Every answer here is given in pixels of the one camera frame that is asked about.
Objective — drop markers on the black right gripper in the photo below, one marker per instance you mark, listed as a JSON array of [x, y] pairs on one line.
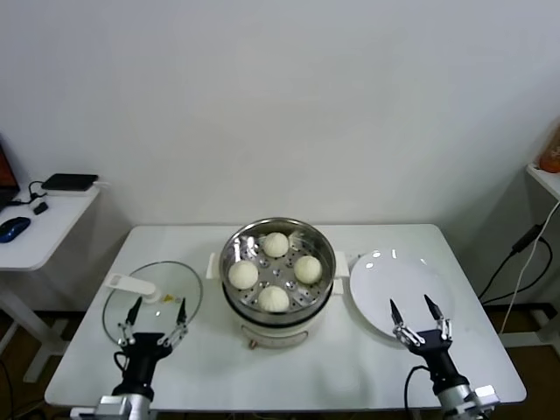
[[437, 354]]

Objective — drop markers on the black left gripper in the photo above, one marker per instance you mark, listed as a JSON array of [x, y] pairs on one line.
[[142, 363]]

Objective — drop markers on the white steamed baozi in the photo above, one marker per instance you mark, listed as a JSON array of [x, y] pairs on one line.
[[275, 244], [243, 275], [273, 299], [307, 268]]

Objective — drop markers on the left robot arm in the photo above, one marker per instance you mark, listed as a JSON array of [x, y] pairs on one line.
[[140, 407]]

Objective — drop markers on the stainless steel steamer basket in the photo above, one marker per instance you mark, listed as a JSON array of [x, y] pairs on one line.
[[306, 245]]

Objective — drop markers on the white round plate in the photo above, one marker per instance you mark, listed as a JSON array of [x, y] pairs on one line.
[[376, 289]]

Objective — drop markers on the white electric pot base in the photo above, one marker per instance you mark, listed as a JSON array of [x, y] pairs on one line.
[[273, 330]]

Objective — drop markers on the white side desk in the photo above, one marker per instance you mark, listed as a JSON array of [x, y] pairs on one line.
[[52, 227]]

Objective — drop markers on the small black adapter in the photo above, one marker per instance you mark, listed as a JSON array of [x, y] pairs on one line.
[[40, 208]]

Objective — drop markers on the black flat hard drive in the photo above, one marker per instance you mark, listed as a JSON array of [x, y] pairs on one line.
[[70, 180]]

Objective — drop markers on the blue computer mouse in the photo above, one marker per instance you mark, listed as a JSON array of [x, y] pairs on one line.
[[14, 227]]

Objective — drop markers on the white desk with foot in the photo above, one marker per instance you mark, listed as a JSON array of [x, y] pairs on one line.
[[547, 177]]

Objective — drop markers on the black laptop with red screen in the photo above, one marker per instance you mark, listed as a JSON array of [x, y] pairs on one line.
[[5, 175]]

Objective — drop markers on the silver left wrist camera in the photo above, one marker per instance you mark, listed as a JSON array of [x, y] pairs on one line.
[[113, 403]]

